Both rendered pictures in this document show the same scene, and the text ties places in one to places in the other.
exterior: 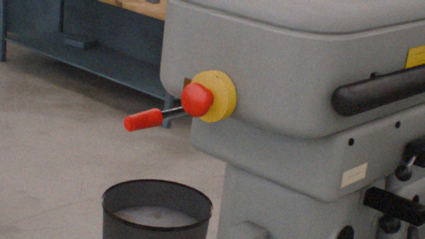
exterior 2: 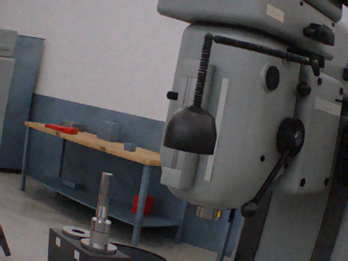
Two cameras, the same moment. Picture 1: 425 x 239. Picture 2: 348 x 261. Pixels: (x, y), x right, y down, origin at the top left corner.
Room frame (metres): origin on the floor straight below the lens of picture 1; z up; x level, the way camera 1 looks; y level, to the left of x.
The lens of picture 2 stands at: (-0.09, -0.10, 1.49)
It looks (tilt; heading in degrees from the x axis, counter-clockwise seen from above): 3 degrees down; 2
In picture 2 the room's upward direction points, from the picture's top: 11 degrees clockwise
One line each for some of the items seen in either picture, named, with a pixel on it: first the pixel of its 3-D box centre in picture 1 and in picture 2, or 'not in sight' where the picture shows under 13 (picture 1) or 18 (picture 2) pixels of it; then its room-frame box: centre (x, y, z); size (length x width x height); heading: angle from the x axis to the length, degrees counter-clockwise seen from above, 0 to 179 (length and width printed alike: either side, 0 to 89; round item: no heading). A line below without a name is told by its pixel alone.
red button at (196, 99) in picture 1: (199, 99); not in sight; (0.86, 0.01, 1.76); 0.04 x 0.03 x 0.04; 52
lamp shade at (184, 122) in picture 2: not in sight; (192, 128); (0.82, -0.09, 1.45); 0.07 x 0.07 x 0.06
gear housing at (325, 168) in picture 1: (325, 120); (257, 14); (1.09, -0.17, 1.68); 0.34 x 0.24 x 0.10; 142
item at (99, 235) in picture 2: not in sight; (99, 234); (1.29, 0.08, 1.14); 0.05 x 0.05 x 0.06
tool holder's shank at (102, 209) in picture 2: not in sight; (104, 197); (1.29, 0.08, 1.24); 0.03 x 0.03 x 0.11
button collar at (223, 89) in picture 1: (212, 96); not in sight; (0.88, 0.00, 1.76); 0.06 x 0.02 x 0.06; 52
